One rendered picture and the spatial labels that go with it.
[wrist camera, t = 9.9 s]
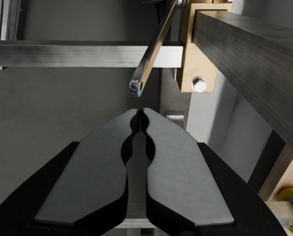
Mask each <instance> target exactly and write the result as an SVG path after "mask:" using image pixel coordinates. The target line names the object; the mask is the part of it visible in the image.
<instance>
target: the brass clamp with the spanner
mask: <svg viewBox="0 0 293 236"><path fill-rule="evenodd" d="M232 2H233V0H189V3H188V6H187V8H186V9H185V8H184V7H183V16H182V25H181V35H180V41H181V42H182V44H183V45H184V50H183V61H182V67H178V68H177V73H176V81H177V84H178V86H179V89H180V92H192V93H200V92H197V91H195V90H194V89H193V88H192V86H191V83H192V81H193V80H194V79H195V78H197V77H203V78H204V79H205V81H206V89H205V90H204V91H202V92H201V93H212V92H213V90H214V86H215V82H216V78H217V73H218V69H217V68H216V67H215V65H214V64H213V63H212V62H211V61H210V60H209V59H208V58H207V57H206V56H205V55H204V54H203V53H202V52H201V51H200V50H199V49H198V47H197V46H196V45H195V44H194V43H193V42H192V39H193V32H194V25H195V18H196V11H228V12H231V11H232V7H233V4H232Z"/></svg>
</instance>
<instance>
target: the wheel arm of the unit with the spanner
mask: <svg viewBox="0 0 293 236"><path fill-rule="evenodd" d="M149 44H150V41H51V40H0V66H10V67H138V65H139V63H140V61H141V59H142V57H143V55H144V53H145V51H146V49H147V47H148V46H149ZM183 50H184V45H183V44H182V42H181V41H163V43H162V45H161V48H160V50H159V53H158V55H157V57H156V60H155V62H154V65H153V67H182V61H183Z"/></svg>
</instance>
